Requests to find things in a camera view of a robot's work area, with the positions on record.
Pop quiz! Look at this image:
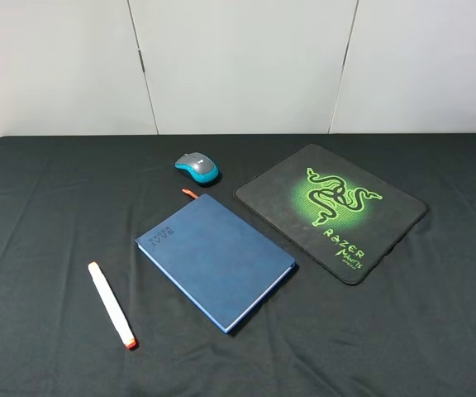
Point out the grey and teal computer mouse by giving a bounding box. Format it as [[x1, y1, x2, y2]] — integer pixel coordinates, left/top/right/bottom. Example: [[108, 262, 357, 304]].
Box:
[[174, 152, 220, 184]]

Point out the black green Razer mouse pad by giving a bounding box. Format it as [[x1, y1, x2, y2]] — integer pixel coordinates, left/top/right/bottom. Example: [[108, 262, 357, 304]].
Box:
[[234, 144, 427, 285]]

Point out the black tablecloth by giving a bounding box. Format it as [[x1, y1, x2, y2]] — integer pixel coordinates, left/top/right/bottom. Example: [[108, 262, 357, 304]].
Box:
[[0, 134, 476, 396]]

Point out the white marker pen orange cap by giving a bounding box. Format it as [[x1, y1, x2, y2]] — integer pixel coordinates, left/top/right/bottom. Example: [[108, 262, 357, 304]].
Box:
[[88, 262, 137, 350]]

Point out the blue hardcover notebook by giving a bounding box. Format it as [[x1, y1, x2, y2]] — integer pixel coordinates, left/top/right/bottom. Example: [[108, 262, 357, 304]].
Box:
[[136, 194, 296, 333]]

